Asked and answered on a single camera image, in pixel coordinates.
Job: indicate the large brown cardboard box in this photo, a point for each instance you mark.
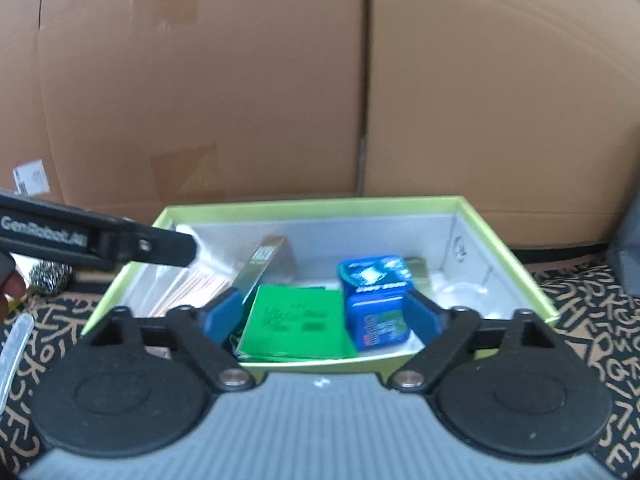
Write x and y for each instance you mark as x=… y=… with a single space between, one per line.
x=527 y=108

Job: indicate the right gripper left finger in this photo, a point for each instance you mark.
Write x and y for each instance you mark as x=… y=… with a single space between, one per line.
x=200 y=335

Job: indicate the silver long box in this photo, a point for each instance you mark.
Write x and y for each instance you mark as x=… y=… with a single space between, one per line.
x=272 y=262

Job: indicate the copper gold small box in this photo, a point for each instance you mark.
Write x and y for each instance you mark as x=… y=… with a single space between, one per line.
x=420 y=275

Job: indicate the clear plastic cup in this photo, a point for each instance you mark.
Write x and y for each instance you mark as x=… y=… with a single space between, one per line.
x=451 y=293

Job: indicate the steel wool scrubber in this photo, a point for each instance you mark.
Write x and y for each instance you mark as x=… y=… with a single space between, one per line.
x=49 y=278

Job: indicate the person's left hand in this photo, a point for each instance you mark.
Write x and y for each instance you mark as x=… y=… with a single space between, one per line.
x=12 y=285

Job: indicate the black tan lettered mat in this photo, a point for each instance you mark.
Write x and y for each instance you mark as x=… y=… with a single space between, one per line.
x=598 y=320

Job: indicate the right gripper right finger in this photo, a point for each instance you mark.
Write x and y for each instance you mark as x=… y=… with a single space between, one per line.
x=446 y=334

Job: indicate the blue gum container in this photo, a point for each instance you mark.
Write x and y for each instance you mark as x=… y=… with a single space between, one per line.
x=373 y=289

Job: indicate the white shipping label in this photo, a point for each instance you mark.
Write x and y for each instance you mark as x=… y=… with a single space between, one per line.
x=31 y=179

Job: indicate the light green cardboard box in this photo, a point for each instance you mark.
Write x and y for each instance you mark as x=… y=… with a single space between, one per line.
x=447 y=231

